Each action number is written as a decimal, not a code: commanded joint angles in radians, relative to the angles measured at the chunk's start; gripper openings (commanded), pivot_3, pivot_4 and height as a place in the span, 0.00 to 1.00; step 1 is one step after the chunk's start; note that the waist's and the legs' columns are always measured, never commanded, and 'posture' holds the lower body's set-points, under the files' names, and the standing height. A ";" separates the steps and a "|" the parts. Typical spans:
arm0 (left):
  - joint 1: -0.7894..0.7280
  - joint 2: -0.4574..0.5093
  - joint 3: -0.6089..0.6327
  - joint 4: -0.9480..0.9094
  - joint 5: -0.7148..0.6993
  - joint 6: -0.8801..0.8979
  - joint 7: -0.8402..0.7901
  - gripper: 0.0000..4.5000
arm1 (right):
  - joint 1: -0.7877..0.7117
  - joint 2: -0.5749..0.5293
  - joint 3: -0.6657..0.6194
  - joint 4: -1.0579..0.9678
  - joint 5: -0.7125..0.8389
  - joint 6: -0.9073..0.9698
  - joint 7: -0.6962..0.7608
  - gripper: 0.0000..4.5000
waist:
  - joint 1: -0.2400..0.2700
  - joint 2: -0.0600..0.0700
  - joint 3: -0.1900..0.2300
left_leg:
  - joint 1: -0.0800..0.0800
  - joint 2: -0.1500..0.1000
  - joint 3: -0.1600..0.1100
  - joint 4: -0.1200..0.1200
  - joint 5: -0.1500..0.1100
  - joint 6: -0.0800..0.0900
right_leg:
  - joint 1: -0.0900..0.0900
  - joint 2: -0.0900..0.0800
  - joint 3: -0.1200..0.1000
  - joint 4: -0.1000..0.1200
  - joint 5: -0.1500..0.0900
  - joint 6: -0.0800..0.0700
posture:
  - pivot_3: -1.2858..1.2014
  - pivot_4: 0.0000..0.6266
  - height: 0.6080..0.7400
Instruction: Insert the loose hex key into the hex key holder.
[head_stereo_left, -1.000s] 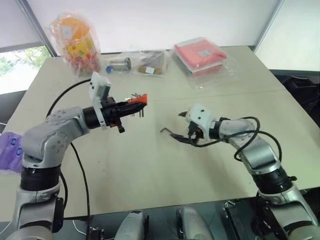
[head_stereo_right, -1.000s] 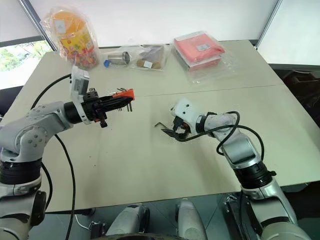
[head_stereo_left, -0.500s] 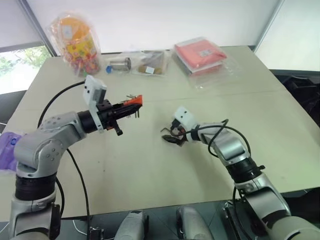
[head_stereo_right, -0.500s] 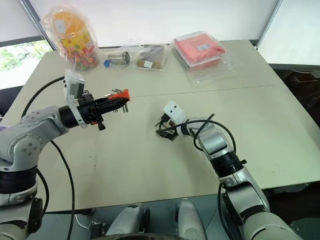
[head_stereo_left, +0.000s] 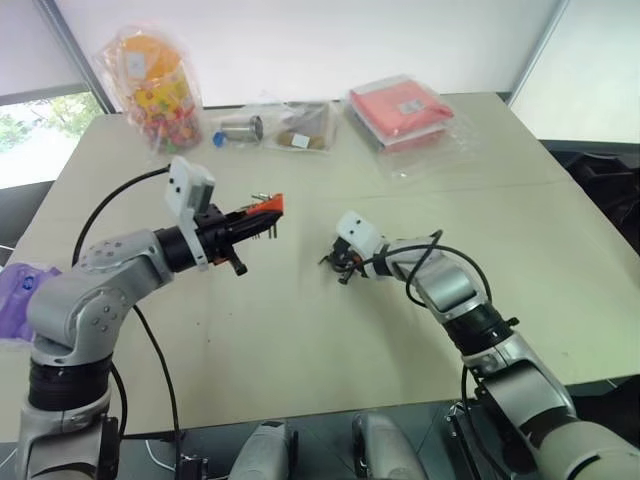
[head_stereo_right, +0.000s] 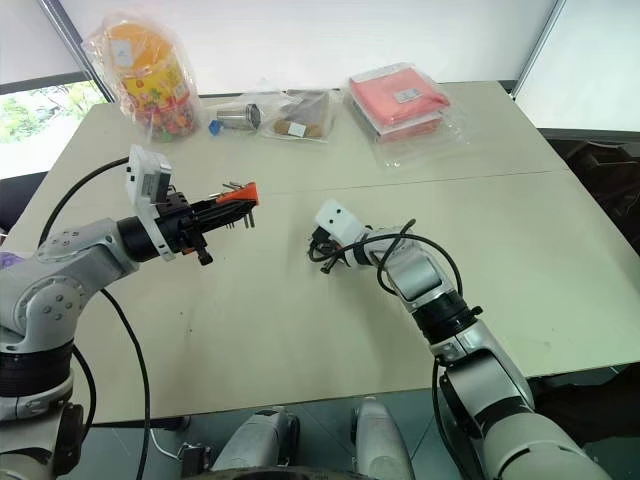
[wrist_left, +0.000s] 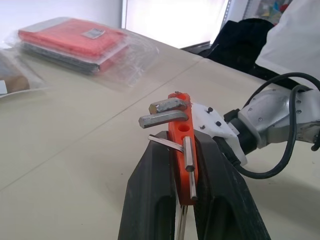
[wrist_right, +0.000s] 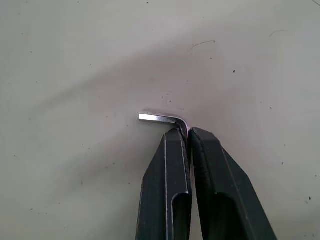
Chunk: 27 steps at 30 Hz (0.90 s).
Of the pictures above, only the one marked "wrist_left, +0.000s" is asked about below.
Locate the thin steel hex key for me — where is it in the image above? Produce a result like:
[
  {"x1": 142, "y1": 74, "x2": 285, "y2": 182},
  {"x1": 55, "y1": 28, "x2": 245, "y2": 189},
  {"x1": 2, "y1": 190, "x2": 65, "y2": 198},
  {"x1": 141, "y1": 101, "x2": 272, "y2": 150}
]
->
[{"x1": 148, "y1": 134, "x2": 189, "y2": 240}]

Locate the metal shelf post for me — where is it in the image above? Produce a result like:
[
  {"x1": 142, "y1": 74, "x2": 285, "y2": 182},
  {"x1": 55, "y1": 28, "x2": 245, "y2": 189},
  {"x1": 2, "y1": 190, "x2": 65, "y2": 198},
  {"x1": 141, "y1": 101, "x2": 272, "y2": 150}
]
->
[{"x1": 221, "y1": 0, "x2": 234, "y2": 27}]

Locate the dark grey cloth pack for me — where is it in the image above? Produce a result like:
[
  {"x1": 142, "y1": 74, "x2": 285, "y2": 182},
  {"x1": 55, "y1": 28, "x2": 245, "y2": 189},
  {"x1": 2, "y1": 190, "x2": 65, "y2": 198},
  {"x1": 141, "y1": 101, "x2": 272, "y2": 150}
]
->
[{"x1": 19, "y1": 41, "x2": 101, "y2": 76}]

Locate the thickest steel hex key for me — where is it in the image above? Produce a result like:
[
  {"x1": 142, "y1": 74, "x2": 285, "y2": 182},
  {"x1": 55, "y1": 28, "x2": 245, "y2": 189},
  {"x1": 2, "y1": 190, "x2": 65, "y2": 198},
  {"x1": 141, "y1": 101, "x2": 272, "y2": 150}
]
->
[{"x1": 148, "y1": 98, "x2": 189, "y2": 115}]

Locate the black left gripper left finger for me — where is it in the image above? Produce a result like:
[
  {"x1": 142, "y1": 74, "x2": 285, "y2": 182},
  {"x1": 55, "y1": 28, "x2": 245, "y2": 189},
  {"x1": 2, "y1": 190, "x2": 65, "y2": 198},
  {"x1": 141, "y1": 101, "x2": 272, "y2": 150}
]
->
[{"x1": 117, "y1": 131, "x2": 180, "y2": 240}]

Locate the plastic bag with brown item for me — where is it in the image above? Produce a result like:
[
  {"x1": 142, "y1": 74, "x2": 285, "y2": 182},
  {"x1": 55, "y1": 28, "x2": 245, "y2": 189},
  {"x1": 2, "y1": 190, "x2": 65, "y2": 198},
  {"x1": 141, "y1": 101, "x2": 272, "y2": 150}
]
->
[{"x1": 0, "y1": 48, "x2": 52, "y2": 99}]

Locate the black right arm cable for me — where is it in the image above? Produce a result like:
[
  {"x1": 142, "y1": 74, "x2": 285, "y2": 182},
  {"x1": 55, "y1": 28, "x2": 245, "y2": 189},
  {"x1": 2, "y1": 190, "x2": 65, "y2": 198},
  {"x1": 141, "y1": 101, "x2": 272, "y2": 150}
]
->
[{"x1": 224, "y1": 72, "x2": 320, "y2": 180}]

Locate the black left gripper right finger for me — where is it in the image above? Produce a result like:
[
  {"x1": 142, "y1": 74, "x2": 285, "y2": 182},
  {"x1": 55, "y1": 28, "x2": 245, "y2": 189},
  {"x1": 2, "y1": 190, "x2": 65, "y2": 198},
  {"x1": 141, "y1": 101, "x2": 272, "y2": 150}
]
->
[{"x1": 193, "y1": 131, "x2": 272, "y2": 240}]

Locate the black flat object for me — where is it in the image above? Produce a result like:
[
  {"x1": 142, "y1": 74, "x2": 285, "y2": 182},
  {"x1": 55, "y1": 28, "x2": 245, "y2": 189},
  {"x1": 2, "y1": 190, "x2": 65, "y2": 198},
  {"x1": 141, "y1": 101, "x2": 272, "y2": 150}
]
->
[{"x1": 179, "y1": 41, "x2": 213, "y2": 55}]

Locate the red cloth pack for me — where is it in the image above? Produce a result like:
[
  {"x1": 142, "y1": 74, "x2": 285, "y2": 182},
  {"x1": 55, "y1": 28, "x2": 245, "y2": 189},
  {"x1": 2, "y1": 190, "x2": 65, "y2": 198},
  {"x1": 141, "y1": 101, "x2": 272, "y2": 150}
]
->
[{"x1": 17, "y1": 17, "x2": 129, "y2": 72}]

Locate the medium steel hex key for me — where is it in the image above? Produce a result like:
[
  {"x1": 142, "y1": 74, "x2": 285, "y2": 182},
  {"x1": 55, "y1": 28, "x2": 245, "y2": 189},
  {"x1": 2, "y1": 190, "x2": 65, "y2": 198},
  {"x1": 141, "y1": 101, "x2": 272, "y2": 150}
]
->
[{"x1": 182, "y1": 136, "x2": 199, "y2": 201}]

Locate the white fabric cover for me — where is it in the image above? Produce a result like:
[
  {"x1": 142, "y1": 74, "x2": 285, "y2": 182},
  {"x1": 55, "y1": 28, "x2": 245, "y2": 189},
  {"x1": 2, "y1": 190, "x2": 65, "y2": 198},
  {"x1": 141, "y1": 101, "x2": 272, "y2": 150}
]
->
[{"x1": 254, "y1": 0, "x2": 320, "y2": 85}]

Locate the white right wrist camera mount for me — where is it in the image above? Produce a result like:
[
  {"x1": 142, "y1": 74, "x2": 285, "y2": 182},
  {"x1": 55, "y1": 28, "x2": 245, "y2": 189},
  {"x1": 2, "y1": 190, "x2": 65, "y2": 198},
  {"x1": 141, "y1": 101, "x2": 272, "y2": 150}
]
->
[{"x1": 191, "y1": 102, "x2": 249, "y2": 167}]

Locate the thick steel hex key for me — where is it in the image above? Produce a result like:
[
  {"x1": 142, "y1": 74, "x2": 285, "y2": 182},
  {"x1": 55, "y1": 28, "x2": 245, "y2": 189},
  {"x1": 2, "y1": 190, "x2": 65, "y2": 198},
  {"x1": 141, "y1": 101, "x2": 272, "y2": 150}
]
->
[{"x1": 138, "y1": 109, "x2": 189, "y2": 130}]

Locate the orange hex key holder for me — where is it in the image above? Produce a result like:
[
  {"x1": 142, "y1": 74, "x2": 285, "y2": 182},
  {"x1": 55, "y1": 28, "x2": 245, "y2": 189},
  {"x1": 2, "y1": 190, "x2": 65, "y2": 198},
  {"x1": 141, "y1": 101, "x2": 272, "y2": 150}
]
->
[{"x1": 167, "y1": 91, "x2": 200, "y2": 206}]

